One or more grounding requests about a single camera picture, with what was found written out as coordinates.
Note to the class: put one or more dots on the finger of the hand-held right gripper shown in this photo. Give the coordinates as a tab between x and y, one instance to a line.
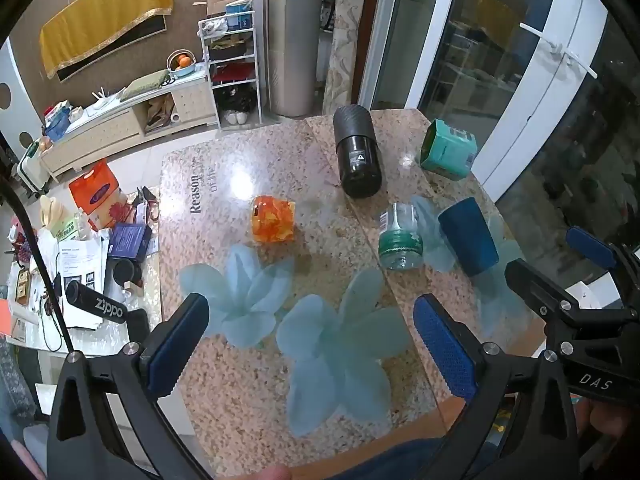
591	247
535	285

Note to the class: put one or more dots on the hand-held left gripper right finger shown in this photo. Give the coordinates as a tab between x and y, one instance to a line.
445	347

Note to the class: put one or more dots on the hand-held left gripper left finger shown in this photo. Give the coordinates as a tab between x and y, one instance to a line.
172	347

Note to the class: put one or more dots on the dark blue cup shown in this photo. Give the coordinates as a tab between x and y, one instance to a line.
469	236

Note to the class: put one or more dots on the person's right hand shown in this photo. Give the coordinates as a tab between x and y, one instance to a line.
602	417

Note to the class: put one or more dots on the black lighter box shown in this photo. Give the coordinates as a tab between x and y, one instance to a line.
95	303

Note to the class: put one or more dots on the black mug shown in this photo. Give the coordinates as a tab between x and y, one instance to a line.
123	271

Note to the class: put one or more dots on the dark blue flat box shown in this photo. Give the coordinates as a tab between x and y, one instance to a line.
130	241

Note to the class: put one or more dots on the clear plastic bottle green label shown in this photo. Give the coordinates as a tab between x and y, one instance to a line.
400	240

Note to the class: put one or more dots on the white printed paper sheets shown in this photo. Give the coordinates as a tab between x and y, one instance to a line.
80	270

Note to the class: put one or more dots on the red scissors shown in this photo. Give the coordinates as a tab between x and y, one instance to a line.
149	205

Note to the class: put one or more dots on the teal carton box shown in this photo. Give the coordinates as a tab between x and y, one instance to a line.
447	150

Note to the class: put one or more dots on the orange crumpled wrapper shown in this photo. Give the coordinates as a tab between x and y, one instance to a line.
273	220

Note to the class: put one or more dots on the orange tissue pack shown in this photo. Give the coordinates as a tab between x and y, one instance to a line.
95	195

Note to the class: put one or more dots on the black cylindrical flask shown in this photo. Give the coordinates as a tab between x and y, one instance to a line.
356	152

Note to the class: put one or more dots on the white and green suitcase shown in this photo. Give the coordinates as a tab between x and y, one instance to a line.
31	170

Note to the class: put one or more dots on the white low cabinet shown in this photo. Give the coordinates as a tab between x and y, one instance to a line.
127	117

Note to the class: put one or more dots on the white shoes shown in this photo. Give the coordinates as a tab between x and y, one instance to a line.
235	116

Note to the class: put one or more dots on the green cushion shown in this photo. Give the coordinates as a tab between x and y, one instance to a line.
144	82

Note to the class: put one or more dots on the bowl of oranges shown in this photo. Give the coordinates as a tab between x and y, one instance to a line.
181	63

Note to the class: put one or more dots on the white metal shelf rack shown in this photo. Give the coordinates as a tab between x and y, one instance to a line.
232	67

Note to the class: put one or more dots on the black television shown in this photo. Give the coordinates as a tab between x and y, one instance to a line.
110	45

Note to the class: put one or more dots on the patterned beige curtain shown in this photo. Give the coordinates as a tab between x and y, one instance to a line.
345	35

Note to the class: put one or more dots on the grey standing air conditioner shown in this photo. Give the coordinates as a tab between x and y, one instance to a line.
292	35

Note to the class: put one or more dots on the yellow cloth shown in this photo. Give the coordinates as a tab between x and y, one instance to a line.
107	15

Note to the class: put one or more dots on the cardboard box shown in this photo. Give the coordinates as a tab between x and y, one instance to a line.
227	0

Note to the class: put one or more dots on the white sliding door frame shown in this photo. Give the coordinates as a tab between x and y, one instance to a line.
525	75

